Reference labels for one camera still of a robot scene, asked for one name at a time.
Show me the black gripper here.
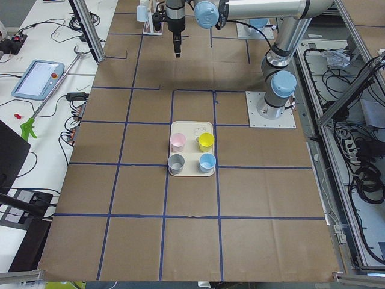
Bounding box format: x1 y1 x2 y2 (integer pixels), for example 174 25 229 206
167 17 185 58

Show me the light blue cup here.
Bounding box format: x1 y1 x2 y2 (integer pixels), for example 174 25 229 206
199 153 216 173
137 5 148 22

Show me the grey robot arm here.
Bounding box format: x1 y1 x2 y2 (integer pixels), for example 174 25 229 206
152 0 333 120
249 18 270 30

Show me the pink cup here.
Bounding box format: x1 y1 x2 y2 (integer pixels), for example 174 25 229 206
170 132 186 152

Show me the yellow cup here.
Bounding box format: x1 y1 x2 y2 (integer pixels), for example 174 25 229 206
198 132 215 152

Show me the grey cup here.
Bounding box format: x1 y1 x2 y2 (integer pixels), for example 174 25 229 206
168 154 185 175

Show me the cream plastic tray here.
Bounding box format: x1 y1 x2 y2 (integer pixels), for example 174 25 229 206
170 121 215 177

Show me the black power adapter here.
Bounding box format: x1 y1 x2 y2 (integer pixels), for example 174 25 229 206
66 92 89 102

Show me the blue teach pendant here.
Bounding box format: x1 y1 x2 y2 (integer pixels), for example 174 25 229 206
11 60 64 101

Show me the white wire cup rack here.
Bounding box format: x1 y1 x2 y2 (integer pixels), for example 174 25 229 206
139 0 163 36

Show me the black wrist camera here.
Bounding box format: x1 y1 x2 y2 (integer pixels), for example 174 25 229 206
152 1 165 32

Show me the aluminium frame post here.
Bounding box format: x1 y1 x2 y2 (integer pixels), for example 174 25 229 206
69 0 105 63

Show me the green handled reach grabber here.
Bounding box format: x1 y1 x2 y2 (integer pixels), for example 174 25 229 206
20 45 89 141

